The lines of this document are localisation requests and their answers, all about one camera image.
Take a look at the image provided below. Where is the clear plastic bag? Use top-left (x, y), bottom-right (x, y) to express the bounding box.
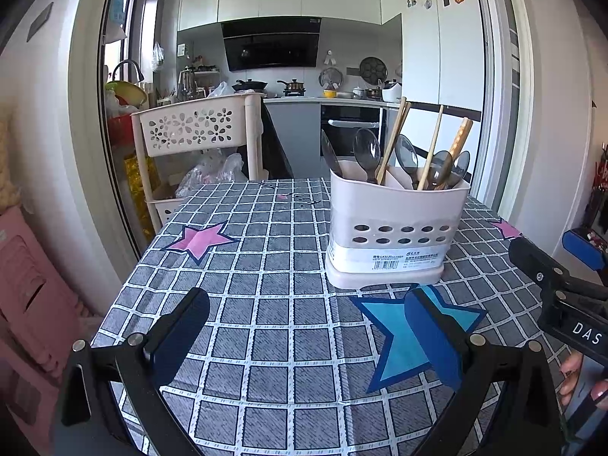
top-left (176, 149), bottom-right (248, 199)

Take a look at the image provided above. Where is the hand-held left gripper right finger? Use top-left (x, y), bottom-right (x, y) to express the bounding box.
top-left (404, 288), bottom-right (564, 456)

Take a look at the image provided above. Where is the bag of white balls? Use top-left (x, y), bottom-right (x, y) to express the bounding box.
top-left (0, 104), bottom-right (24, 210)

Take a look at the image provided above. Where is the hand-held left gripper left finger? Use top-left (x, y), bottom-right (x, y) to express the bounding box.
top-left (51, 287), bottom-right (211, 456)

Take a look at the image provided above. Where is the round multi-hole black pan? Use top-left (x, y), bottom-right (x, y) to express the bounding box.
top-left (359, 56), bottom-right (388, 84)

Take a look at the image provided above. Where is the person's right hand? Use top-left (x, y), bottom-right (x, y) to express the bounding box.
top-left (559, 352), bottom-right (608, 409)

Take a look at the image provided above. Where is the white perforated utensil holder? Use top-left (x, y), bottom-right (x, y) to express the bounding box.
top-left (325, 159), bottom-right (471, 290)

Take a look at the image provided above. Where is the grey checked star tablecloth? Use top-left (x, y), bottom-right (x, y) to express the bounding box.
top-left (90, 178), bottom-right (608, 456)

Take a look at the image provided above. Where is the pink folding stool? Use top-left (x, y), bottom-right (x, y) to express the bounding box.
top-left (0, 206), bottom-right (93, 343)

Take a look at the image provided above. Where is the black range hood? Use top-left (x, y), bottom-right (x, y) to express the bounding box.
top-left (221, 16), bottom-right (324, 71)

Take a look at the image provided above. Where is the metal spoon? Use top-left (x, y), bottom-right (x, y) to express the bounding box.
top-left (320, 129), bottom-right (344, 176)

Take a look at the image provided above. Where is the yellow packet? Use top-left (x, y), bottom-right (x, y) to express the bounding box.
top-left (124, 154), bottom-right (162, 243)

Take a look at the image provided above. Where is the grey wall switch panel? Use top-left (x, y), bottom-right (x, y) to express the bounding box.
top-left (26, 2), bottom-right (54, 43)

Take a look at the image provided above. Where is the white flower-cutout trolley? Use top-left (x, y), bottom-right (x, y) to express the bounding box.
top-left (130, 92), bottom-right (264, 233)

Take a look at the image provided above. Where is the red basin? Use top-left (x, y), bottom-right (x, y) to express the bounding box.
top-left (107, 114), bottom-right (136, 148)

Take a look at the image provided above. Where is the orange polka-dot stick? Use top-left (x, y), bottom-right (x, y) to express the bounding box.
top-left (434, 118), bottom-right (474, 188)

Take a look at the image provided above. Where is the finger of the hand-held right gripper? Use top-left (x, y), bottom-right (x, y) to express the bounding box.
top-left (509, 236), bottom-right (608, 301)
top-left (561, 229), bottom-right (608, 287)

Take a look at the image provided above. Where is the black built-in oven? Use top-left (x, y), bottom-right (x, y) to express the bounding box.
top-left (320, 104), bottom-right (385, 165)

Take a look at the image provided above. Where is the curved kitchen faucet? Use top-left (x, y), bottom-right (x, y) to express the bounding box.
top-left (111, 59), bottom-right (144, 84)

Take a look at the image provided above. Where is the blue hanging cloth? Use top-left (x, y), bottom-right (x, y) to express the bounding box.
top-left (110, 0), bottom-right (129, 41)

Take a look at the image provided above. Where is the spice rack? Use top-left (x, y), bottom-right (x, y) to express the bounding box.
top-left (192, 67), bottom-right (224, 98)

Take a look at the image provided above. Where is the white refrigerator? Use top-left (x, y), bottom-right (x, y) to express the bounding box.
top-left (400, 0), bottom-right (485, 195)

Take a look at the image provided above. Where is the grey base cabinet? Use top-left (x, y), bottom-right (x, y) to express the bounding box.
top-left (263, 97), bottom-right (402, 179)

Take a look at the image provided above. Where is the round metal strainer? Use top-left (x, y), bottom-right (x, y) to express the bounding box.
top-left (319, 66), bottom-right (343, 91)

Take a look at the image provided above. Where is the yellow-green basin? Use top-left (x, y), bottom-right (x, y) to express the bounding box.
top-left (105, 81), bottom-right (148, 108)

